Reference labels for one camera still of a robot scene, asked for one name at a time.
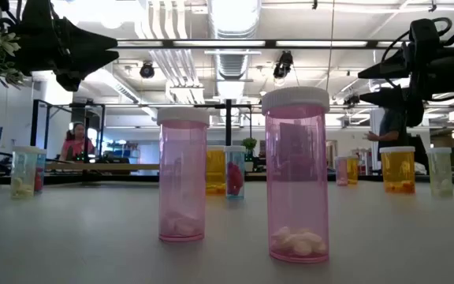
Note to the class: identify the large orange medicine bottle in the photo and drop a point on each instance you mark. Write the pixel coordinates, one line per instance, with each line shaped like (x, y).
(353, 169)
(397, 169)
(215, 169)

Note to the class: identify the black table frame rails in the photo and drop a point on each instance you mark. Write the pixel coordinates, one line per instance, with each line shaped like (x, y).
(132, 178)

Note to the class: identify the red bottle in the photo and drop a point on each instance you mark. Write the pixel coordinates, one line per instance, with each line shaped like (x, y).
(42, 173)

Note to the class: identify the green medicine bottle white cap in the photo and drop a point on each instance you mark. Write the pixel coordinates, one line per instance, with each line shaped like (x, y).
(440, 173)

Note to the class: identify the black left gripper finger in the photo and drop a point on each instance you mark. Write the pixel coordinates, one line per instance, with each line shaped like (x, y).
(85, 65)
(89, 39)

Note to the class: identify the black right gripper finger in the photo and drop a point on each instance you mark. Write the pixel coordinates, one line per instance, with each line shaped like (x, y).
(392, 98)
(388, 71)

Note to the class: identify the pale green bottle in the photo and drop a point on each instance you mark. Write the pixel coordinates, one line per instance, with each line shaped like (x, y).
(22, 173)

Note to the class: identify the silver ventilation duct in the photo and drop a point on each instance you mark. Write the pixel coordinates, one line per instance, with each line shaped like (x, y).
(233, 63)

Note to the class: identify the person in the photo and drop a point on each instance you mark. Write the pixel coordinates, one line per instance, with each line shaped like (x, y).
(76, 144)
(392, 132)

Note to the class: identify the black overhead frame beam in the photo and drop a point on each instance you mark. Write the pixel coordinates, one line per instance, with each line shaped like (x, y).
(270, 43)

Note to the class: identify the wooden shelf board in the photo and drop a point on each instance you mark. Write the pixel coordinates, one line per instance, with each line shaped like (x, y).
(105, 167)

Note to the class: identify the small potted background plant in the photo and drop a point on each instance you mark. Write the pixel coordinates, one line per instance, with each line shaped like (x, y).
(250, 144)

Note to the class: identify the black ceiling-hung camera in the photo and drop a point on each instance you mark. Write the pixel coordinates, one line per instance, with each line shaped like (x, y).
(147, 71)
(283, 65)
(352, 99)

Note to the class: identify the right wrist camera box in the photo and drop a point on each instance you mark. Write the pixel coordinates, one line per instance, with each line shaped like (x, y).
(424, 35)

